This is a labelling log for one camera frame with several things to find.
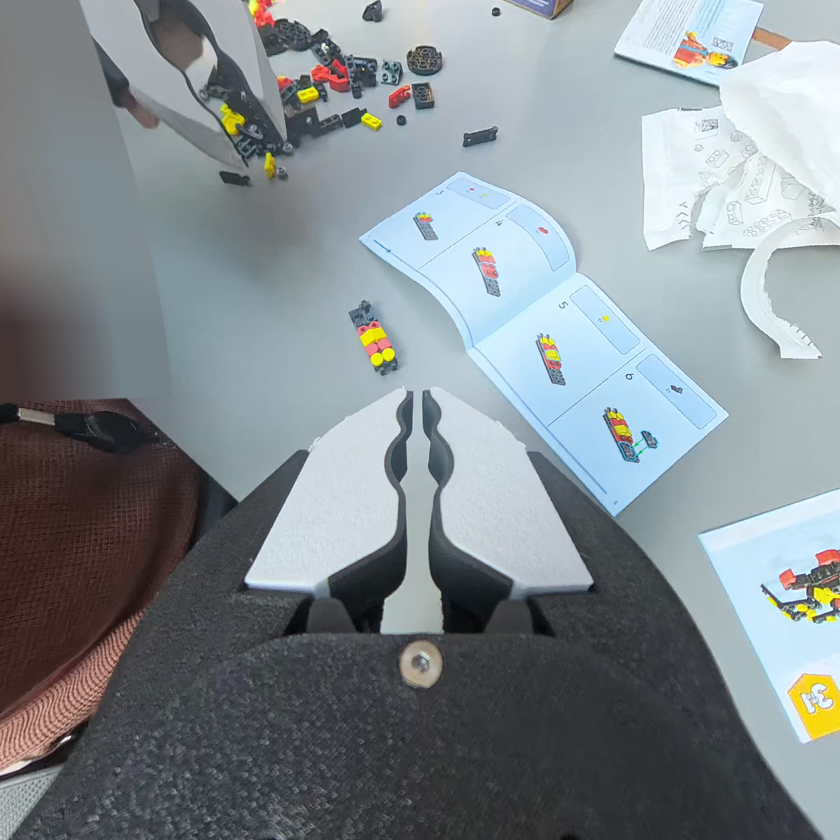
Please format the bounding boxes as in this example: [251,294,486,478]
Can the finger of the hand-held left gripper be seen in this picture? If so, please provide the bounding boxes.
[79,0,249,170]
[213,0,288,144]

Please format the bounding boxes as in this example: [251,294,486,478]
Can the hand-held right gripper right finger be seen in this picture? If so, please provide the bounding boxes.
[423,387,595,601]

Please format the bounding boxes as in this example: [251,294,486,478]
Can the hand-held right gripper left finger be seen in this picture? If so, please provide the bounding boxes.
[244,387,414,599]

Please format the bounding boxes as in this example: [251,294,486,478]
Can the pile of toy bricks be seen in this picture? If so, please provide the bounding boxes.
[218,0,405,188]

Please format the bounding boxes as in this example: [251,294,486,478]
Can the person's left hand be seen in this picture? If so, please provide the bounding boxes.
[120,88,162,130]

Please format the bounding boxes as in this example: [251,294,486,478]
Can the partly built red yellow brick model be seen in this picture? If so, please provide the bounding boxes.
[348,301,400,375]

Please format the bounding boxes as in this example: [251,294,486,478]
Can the open light blue instruction booklet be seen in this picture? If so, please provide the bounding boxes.
[359,172,730,517]

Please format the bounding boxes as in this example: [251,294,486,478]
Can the brown knit sweater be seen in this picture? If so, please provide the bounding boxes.
[0,399,204,775]

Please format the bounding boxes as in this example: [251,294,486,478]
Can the purple toy spider box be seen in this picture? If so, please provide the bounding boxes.
[505,0,576,21]

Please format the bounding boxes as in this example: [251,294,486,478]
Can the spider cover instruction booklet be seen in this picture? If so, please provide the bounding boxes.
[698,489,840,744]

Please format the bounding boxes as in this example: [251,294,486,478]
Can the white leaflet with toy figure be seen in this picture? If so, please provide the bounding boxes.
[613,0,766,87]

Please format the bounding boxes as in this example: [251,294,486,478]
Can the torn white paper bag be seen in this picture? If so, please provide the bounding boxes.
[641,41,840,361]

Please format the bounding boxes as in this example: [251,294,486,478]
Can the black strap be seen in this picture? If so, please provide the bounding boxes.
[0,403,162,455]

